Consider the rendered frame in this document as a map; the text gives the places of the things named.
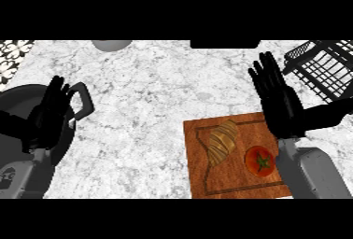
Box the black white patterned tile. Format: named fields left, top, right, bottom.
left=0, top=40, right=35, bottom=86

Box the black pot with handle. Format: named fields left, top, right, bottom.
left=0, top=81, right=96, bottom=167

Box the red tomato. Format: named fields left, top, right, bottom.
left=242, top=145, right=278, bottom=178

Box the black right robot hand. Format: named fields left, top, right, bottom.
left=247, top=51, right=353, bottom=140

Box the black wire tiered basket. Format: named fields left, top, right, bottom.
left=281, top=40, right=353, bottom=105

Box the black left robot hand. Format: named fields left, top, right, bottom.
left=0, top=75, right=78, bottom=154

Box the brown wooden cutting board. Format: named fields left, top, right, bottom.
left=182, top=112, right=295, bottom=200

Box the grey round bowl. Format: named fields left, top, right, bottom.
left=92, top=40, right=134, bottom=52

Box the black flat appliance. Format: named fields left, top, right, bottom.
left=189, top=40, right=261, bottom=49

